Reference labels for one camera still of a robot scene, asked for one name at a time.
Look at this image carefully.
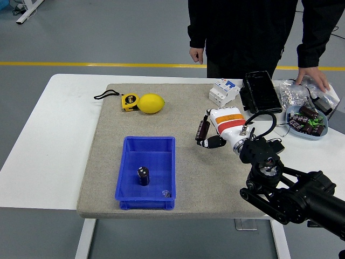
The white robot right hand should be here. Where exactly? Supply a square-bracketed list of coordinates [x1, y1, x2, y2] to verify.
[196, 106, 247, 149]

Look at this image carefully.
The person's right hand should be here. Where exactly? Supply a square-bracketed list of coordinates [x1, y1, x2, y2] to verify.
[189, 47, 205, 65]

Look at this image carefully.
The person's left hand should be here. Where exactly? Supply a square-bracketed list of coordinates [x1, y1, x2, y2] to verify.
[296, 66, 331, 92]

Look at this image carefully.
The long dark brown battery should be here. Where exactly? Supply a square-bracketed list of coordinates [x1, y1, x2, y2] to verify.
[195, 120, 211, 142]

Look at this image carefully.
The short dark brown battery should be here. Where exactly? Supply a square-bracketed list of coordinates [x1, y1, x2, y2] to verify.
[137, 166, 150, 187]

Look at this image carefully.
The grey box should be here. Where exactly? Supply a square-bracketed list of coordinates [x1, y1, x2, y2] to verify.
[328, 94, 345, 131]

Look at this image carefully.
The blue plastic box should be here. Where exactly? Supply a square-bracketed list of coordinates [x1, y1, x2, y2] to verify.
[115, 135, 177, 210]

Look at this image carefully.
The clear plastic bag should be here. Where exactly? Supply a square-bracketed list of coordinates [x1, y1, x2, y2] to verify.
[298, 75, 341, 108]

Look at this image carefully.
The clear bag of washers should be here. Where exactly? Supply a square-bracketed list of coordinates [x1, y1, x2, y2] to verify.
[277, 79, 311, 108]

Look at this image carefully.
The white circuit breaker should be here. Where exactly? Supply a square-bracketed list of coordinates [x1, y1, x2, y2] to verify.
[209, 78, 241, 108]

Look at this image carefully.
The black power adapter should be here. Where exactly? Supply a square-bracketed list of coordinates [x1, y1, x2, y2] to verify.
[314, 97, 334, 115]

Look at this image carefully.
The black rectangular case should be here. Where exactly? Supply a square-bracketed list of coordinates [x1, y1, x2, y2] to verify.
[239, 70, 283, 115]

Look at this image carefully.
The green connector pile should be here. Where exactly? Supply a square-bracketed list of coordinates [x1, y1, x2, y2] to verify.
[308, 114, 326, 127]

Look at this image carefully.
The person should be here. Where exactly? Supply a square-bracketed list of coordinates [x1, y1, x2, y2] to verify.
[187, 0, 345, 79]

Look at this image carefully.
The small black charger block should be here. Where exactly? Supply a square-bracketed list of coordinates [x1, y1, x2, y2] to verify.
[269, 138, 285, 152]

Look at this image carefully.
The light blue bowl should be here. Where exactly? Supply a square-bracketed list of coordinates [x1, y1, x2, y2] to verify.
[285, 104, 330, 141]

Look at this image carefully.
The yellow lemon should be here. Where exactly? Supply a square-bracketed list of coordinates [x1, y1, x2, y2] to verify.
[137, 93, 165, 114]

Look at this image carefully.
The grey-brown mat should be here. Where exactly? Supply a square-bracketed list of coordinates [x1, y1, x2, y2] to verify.
[77, 83, 271, 219]

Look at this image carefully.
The yellow tape measure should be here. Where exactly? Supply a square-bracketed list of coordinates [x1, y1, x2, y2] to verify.
[93, 90, 140, 112]

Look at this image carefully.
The white table leg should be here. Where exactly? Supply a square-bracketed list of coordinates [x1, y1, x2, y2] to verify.
[74, 218, 96, 259]
[270, 219, 292, 259]

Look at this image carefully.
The black floor cable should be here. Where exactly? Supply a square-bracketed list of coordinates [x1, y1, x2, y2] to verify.
[330, 25, 345, 39]

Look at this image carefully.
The thin black cord loop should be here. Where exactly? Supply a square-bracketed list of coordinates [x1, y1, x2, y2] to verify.
[276, 122, 291, 136]

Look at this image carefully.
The metal table bracket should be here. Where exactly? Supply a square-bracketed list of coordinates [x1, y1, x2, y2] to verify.
[234, 219, 258, 231]

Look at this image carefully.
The white metal floor frame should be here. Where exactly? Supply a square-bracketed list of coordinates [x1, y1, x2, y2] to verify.
[15, 0, 45, 25]

